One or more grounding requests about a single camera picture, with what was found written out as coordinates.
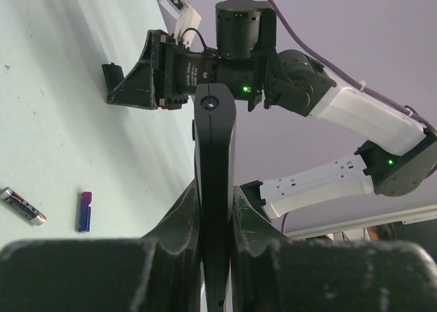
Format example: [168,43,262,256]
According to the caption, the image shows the black remote control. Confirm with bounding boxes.
[193,83,236,311]

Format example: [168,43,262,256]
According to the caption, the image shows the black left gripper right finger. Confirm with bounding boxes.
[231,188,436,311]

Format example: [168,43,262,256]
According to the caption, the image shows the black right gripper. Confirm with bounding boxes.
[106,30,218,110]

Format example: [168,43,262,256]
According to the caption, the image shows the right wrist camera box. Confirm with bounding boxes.
[158,0,201,41]

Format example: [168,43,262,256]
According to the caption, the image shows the aluminium frame post right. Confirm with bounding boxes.
[285,200,436,239]

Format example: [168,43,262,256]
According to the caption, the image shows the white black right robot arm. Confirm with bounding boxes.
[102,0,436,218]

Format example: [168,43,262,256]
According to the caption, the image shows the blue magenta battery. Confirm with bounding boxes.
[77,191,92,233]

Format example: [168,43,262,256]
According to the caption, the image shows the black silver battery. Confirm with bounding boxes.
[1,187,46,226]

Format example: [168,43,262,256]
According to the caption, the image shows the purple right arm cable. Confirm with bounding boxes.
[255,0,434,238]

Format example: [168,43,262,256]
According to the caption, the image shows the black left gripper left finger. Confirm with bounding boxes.
[1,184,201,311]

